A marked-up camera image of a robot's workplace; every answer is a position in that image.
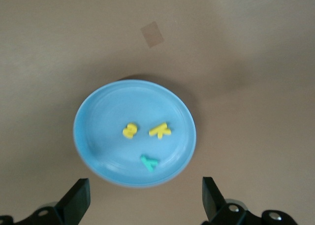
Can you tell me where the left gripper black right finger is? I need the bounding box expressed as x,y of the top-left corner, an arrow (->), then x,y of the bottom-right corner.
201,177 -> 299,225

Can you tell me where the brown table cover sheet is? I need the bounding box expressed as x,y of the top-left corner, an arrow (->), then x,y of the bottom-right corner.
0,0 -> 315,225

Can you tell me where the yellow letter s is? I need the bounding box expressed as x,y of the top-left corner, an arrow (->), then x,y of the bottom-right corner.
122,122 -> 138,139

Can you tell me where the brown tape square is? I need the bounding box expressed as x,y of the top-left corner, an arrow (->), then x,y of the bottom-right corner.
140,21 -> 165,48

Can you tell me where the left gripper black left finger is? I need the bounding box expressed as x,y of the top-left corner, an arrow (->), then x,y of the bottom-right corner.
0,177 -> 91,225

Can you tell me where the teal letter y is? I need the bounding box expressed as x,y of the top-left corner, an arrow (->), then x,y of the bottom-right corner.
139,155 -> 158,173

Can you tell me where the yellow letter k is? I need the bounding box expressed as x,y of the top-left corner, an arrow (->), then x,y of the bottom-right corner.
149,121 -> 172,140

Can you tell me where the blue plate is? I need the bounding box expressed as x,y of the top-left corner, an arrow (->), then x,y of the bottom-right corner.
73,79 -> 197,188

